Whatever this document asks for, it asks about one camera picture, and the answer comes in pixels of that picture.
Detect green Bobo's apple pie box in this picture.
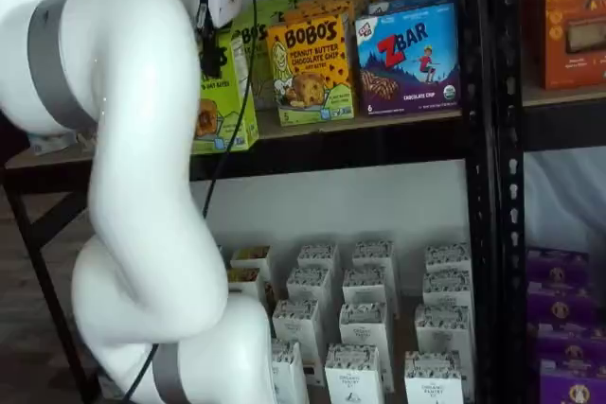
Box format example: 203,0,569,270
245,0,312,26
230,15,288,112
190,20,260,158

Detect black metal shelf rack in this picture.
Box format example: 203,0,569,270
0,0,496,404
490,0,606,404

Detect wooden shelf board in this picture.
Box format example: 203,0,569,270
4,108,464,171

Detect yellow label Purely Elizabeth box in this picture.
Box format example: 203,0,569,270
229,244,273,282
225,266,264,304

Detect white floral Organic Pantry box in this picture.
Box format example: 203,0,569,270
324,343,383,404
269,339,310,404
421,269,474,309
285,266,333,311
337,301,389,377
296,242,340,282
414,303,472,357
423,241,472,277
351,239,395,277
271,298,320,362
403,350,463,404
341,266,386,307

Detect orange snack box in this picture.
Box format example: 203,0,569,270
523,0,606,92

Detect purple snack box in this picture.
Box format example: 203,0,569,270
525,279,598,325
533,322,606,367
538,360,606,404
525,246,592,285

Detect white patterned small boxes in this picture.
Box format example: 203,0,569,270
212,237,474,404

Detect white plastic sheet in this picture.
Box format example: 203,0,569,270
523,146,606,254

